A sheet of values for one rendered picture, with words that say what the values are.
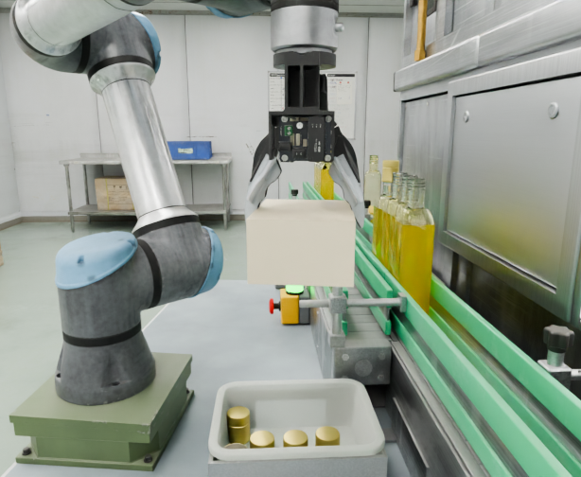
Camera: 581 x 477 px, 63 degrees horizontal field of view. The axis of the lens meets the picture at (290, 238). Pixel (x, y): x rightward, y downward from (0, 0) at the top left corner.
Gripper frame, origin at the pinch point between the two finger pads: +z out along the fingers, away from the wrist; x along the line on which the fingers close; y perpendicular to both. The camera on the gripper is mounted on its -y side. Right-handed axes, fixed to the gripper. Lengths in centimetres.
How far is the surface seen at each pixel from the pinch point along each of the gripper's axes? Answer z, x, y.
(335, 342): 20.9, 4.4, -10.9
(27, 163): 35, -405, -557
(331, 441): 29.1, 4.0, 2.5
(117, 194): 69, -263, -513
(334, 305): 14.8, 4.1, -11.0
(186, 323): 36, -32, -50
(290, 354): 36, -5, -35
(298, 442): 28.9, -0.4, 3.3
